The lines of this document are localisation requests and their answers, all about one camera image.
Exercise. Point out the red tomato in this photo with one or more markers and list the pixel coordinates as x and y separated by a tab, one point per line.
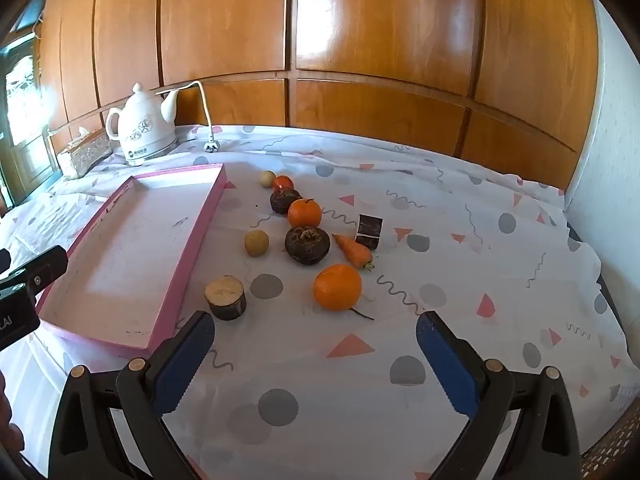
283	183

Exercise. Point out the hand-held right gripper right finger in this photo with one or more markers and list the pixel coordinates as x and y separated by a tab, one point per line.
445	360

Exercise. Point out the long dark sugarcane piece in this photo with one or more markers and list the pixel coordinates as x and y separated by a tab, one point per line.
368	231

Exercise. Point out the small mandarin orange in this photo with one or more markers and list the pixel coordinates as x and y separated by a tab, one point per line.
305	212

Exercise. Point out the wooden framed window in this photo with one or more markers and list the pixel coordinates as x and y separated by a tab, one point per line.
20	85

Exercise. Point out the small water chestnut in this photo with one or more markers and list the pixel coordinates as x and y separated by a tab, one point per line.
285	201

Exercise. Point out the pale smooth longan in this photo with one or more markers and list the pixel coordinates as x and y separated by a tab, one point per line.
267	178

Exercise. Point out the pink shallow tray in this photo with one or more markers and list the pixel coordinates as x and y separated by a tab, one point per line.
135	250

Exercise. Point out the woven rattan stool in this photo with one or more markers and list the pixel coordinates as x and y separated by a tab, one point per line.
610	455

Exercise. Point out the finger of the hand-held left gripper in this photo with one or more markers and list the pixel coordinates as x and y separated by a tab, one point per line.
47	267

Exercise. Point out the short sugarcane piece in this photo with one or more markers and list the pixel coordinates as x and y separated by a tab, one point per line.
225	297

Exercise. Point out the white patterned sheet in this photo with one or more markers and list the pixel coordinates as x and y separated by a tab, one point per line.
450	260

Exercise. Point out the small carrot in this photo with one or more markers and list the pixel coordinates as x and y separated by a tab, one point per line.
352	251

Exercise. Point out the large mandarin orange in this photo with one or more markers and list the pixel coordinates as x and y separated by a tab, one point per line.
337	287

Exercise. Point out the white ceramic electric kettle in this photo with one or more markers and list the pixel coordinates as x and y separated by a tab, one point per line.
142	125

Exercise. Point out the wooden panelled headboard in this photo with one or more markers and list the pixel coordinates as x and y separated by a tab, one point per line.
380	35

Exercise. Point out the large water chestnut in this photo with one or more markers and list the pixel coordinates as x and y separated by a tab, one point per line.
307	245

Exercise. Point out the yellow rough longan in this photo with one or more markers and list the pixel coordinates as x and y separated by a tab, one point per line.
256	243

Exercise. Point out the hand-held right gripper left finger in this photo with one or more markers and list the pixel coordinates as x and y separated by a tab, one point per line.
185	360

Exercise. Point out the ornate beige tissue box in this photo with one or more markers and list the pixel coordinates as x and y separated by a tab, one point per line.
85	155

